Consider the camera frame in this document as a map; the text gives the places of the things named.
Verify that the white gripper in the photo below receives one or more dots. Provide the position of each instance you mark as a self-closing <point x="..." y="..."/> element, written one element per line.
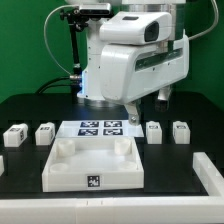
<point x="128" y="73"/>

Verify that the white square tabletop tray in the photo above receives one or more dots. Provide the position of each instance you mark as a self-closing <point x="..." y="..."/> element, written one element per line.
<point x="99" y="163"/>

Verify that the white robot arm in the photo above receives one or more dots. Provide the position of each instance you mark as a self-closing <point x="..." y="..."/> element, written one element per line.
<point x="91" y="92"/>

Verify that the white marker sheet plate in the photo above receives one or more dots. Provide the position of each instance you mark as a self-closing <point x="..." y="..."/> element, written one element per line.
<point x="98" y="128"/>

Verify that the white part at left edge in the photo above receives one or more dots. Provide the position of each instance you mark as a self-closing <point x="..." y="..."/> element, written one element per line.
<point x="1" y="165"/>

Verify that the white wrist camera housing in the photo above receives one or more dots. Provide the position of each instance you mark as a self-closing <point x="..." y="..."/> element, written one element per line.
<point x="137" y="28"/>

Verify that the white L-shaped fence wall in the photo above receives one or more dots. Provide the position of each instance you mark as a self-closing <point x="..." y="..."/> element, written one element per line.
<point x="208" y="209"/>

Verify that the black camera on stand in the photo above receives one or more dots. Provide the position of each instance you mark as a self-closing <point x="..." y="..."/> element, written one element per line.
<point x="95" y="10"/>

